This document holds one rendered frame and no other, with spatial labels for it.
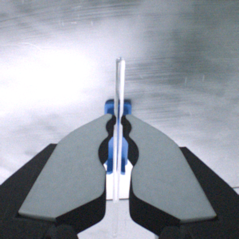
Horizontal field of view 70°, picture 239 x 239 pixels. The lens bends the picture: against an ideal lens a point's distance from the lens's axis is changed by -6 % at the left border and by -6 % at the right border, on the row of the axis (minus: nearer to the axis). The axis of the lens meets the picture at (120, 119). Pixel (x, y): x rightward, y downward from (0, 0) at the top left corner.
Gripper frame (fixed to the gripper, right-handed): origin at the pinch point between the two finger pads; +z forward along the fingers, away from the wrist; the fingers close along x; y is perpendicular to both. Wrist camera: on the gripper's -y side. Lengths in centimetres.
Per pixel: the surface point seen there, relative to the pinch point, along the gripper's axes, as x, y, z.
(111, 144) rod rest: -0.7, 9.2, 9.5
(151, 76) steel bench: 3.9, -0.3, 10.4
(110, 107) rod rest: -0.9, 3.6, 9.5
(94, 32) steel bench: -2.8, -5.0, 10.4
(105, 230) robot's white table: -1.8, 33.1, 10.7
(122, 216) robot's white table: 1.5, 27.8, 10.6
